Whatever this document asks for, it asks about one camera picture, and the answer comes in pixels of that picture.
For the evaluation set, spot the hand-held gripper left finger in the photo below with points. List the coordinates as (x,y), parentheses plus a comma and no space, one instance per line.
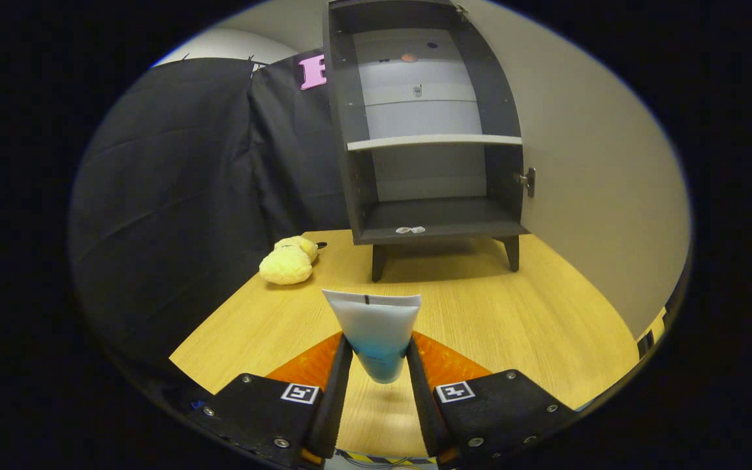
(333,405)

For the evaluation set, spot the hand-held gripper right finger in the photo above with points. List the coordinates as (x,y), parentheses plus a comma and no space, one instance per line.
(425,405)

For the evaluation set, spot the white and blue tube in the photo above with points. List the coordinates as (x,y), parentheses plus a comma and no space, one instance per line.
(376,326)

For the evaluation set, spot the beige cabinet door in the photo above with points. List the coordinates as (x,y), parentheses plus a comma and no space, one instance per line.
(598,196)

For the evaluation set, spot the yellow plush toy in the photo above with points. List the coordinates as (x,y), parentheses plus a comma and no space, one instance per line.
(288,264)

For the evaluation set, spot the dark grey cabinet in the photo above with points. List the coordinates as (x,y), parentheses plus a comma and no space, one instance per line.
(435,219)

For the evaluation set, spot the metal door hinge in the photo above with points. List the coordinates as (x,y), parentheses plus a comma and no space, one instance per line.
(529,181)

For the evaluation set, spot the black backdrop cloth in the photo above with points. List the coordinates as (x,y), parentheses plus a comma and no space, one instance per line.
(187,196)

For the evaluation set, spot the light grey cabinet shelf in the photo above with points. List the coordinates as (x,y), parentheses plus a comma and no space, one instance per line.
(428,141)

